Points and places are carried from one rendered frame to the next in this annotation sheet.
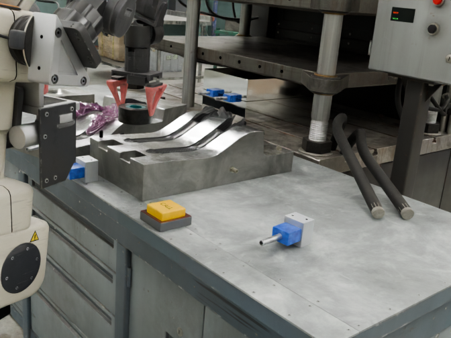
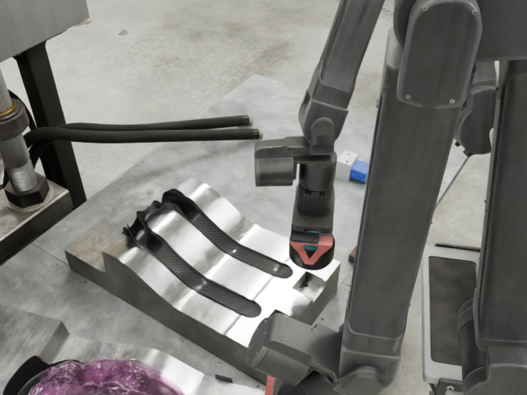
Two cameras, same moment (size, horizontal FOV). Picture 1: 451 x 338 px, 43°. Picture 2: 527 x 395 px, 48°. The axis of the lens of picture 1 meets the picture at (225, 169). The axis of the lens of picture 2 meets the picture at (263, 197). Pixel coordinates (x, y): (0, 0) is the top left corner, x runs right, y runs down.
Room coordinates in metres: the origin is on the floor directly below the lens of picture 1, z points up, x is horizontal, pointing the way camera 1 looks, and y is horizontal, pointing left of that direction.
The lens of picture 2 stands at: (1.59, 0.89, 1.75)
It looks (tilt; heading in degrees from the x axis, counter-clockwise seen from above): 42 degrees down; 255
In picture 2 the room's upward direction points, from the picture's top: straight up
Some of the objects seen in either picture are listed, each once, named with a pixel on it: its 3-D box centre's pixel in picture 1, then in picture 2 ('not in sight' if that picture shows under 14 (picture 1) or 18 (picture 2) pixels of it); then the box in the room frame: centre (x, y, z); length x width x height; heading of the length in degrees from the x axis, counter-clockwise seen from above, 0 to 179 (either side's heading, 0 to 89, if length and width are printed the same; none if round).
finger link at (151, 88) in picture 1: (146, 94); not in sight; (1.32, 0.20, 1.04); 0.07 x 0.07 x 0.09; 68
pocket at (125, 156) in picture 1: (133, 161); (308, 290); (1.32, 0.22, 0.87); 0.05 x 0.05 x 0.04; 41
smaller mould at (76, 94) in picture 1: (60, 100); not in sight; (2.10, 0.63, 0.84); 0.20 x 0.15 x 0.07; 131
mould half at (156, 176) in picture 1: (196, 147); (198, 258); (1.51, 0.08, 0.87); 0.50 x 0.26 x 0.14; 131
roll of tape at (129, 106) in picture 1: (135, 113); (311, 247); (1.32, 0.22, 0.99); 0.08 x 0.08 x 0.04
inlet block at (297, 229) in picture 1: (283, 235); (365, 172); (1.06, -0.13, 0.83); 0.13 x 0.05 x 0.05; 136
